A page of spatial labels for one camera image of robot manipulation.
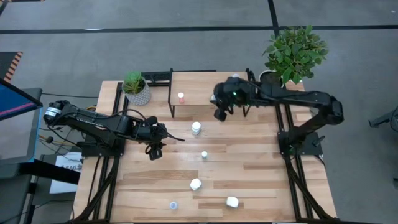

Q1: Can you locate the white printed paper sheet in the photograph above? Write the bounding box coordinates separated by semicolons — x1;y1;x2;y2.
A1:
49;151;84;194

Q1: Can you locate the black monitor stand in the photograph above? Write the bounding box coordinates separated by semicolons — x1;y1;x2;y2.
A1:
0;158;81;224

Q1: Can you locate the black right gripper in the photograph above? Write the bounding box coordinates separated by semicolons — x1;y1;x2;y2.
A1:
213;77;259;123

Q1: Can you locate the orange black striped mat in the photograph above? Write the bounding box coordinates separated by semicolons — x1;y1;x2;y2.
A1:
0;51;24;83

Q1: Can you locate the wooden shelf black metal frame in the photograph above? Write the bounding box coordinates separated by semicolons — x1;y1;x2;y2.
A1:
167;67;254;118

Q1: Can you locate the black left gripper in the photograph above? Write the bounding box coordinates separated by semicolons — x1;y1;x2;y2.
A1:
132;116;185;161

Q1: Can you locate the succulent in triangle-patterned pot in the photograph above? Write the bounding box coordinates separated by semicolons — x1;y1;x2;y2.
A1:
121;71;152;106

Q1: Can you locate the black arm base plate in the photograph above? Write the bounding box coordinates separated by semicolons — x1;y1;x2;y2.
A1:
81;133;127;157
277;130;324;156

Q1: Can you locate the black aluminium frame rail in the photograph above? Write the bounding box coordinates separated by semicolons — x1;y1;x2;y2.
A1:
72;81;130;223
272;83;340;223

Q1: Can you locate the monitor with blue screen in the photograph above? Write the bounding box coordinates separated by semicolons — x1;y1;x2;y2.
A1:
0;77;44;166

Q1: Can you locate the leafy plant in white pot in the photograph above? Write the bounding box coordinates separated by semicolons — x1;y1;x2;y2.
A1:
257;24;330;102

